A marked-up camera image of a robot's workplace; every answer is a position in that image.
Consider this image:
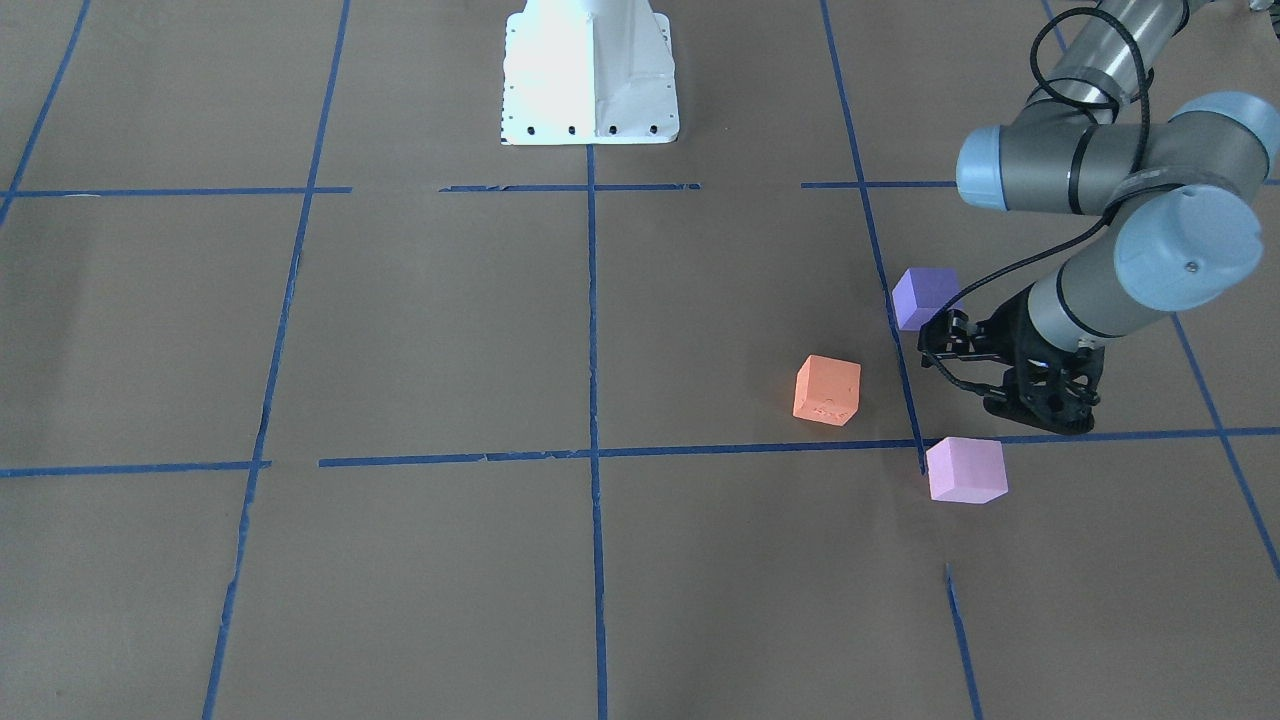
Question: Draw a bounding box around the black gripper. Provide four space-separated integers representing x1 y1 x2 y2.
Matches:
982 288 1105 436

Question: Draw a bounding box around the orange foam cube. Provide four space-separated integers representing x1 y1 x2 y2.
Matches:
792 354 863 427

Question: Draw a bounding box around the pink foam cube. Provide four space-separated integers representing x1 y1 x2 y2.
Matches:
925 437 1010 503

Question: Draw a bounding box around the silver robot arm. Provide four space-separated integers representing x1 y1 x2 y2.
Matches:
916 1 1277 436

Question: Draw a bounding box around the purple foam cube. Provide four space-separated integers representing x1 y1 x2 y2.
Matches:
890 266 960 332

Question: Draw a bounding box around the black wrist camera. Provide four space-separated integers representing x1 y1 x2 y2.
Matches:
916 307 1005 368

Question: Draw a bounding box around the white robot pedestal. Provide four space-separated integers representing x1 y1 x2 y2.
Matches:
499 1 681 146

